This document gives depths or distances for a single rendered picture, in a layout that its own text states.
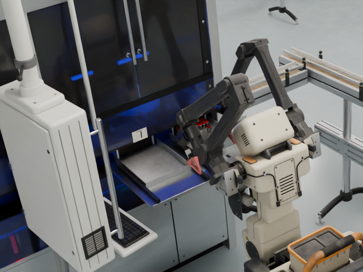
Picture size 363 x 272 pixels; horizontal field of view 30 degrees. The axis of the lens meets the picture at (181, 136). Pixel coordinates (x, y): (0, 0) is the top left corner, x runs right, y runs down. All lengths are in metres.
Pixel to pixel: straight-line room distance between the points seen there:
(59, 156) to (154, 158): 0.97
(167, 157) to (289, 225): 0.81
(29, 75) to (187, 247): 1.71
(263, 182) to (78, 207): 0.76
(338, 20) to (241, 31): 1.03
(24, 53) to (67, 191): 0.56
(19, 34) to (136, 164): 1.13
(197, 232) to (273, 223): 1.09
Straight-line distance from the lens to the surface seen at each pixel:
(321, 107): 5.71
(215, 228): 4.07
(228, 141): 3.59
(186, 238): 3.97
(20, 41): 2.66
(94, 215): 2.85
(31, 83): 2.73
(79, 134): 2.65
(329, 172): 4.89
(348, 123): 4.17
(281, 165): 2.78
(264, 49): 3.05
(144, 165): 3.47
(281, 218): 3.00
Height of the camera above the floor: 2.73
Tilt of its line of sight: 30 degrees down
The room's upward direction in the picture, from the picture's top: 7 degrees counter-clockwise
